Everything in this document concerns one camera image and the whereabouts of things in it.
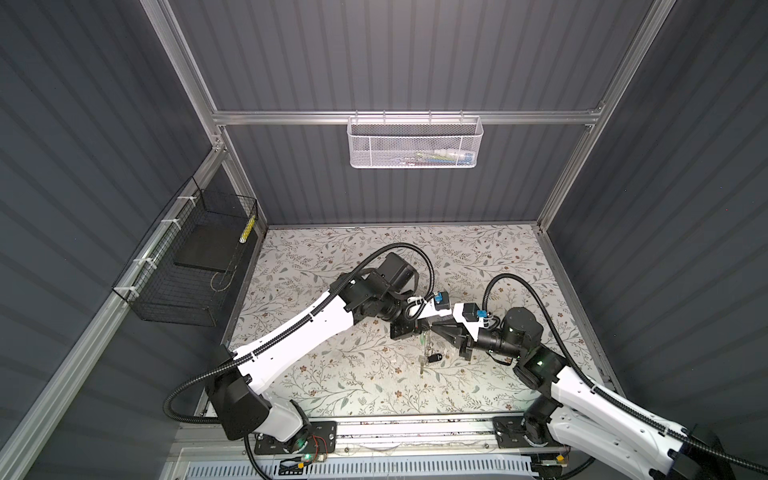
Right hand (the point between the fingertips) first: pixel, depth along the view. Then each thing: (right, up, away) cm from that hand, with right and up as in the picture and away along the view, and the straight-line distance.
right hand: (438, 327), depth 70 cm
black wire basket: (-61, +13, +2) cm, 63 cm away
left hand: (-3, +1, 0) cm, 3 cm away
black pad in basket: (-57, +19, +5) cm, 61 cm away
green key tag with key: (-4, -2, 0) cm, 5 cm away
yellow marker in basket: (-51, +25, +13) cm, 58 cm away
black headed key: (-2, -13, +15) cm, 20 cm away
